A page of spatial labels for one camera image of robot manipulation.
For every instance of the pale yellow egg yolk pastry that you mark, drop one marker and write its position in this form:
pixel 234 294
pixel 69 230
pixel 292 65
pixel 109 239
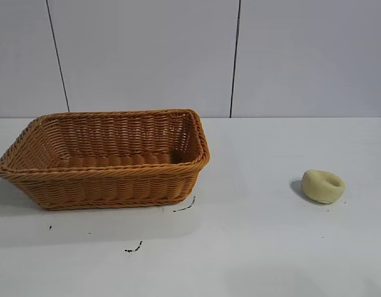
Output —
pixel 320 189

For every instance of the brown woven wicker basket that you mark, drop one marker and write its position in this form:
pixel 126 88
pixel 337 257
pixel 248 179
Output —
pixel 104 185

